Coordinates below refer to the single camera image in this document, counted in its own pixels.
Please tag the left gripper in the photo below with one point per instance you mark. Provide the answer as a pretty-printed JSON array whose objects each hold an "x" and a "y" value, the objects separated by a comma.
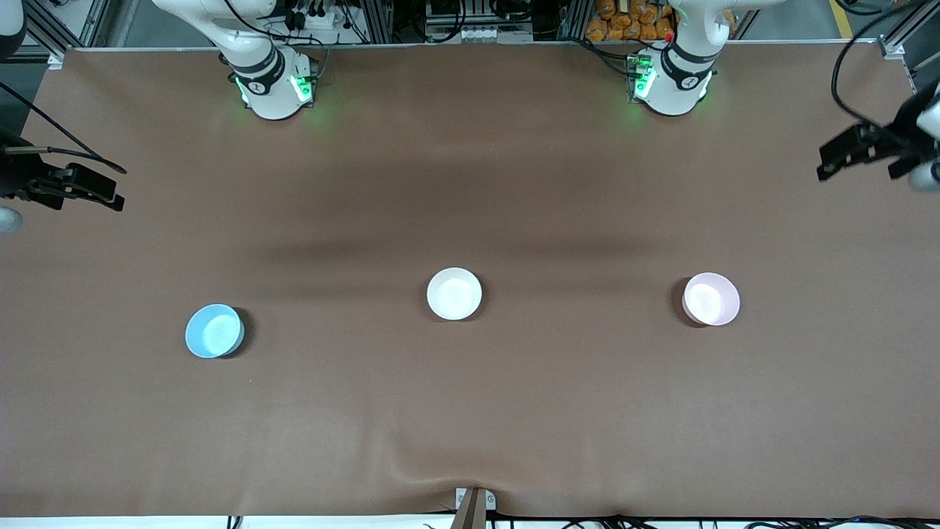
[{"x": 900, "y": 134}]

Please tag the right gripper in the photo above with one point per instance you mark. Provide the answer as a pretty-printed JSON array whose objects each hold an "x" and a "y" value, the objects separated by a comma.
[{"x": 17, "y": 175}]

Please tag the blue bowl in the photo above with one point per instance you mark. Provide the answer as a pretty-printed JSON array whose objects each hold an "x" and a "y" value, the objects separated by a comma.
[{"x": 213, "y": 332}]

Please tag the pink bowl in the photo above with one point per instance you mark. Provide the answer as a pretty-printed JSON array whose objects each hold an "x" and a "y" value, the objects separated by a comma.
[{"x": 711, "y": 300}]

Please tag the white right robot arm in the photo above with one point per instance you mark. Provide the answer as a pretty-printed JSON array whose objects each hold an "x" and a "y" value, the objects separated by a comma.
[{"x": 272, "y": 95}]

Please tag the white bowl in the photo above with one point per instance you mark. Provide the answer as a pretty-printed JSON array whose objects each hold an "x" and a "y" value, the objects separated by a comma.
[{"x": 454, "y": 294}]

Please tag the orange snack packets pile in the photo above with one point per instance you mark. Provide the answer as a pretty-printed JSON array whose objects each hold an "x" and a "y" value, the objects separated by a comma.
[{"x": 609, "y": 29}]

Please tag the white power strip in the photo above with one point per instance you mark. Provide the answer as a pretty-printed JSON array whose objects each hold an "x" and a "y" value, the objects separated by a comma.
[{"x": 323, "y": 20}]

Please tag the white electronics box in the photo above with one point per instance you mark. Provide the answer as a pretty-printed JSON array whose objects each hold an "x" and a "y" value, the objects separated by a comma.
[{"x": 477, "y": 33}]

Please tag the brown table mat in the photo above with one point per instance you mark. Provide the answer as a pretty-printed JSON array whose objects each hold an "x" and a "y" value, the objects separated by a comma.
[{"x": 470, "y": 411}]

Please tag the aluminium frame profile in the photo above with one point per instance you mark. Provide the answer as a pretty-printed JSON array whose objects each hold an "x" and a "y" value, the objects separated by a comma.
[
  {"x": 907, "y": 26},
  {"x": 40, "y": 29}
]

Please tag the grey metal camera mount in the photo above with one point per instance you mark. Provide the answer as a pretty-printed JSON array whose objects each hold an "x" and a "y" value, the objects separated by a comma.
[{"x": 474, "y": 510}]

